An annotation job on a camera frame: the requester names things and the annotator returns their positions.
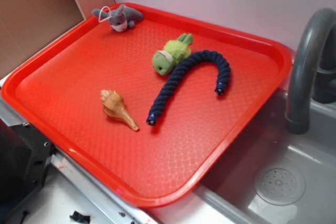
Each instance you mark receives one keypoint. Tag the grey plastic faucet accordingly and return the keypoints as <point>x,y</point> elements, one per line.
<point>313,72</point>

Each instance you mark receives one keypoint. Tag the black tape scrap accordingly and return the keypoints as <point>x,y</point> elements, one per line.
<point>79,218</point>

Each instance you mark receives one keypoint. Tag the grey plastic sink basin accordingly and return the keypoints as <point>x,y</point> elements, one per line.
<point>269,175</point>

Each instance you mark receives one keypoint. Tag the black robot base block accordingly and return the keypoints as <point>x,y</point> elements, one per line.
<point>25,157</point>

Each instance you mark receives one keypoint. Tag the grey plush bunny toy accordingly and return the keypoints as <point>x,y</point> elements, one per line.
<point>119,19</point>

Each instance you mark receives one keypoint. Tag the green plush turtle toy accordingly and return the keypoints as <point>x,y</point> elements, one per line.
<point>172,54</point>

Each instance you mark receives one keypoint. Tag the brown cardboard panel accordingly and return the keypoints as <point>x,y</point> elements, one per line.
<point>27,26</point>

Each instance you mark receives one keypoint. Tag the red plastic tray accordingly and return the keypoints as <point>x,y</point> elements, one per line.
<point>58,92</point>

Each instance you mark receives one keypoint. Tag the orange conch shell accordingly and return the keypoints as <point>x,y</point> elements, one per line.
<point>114,107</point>

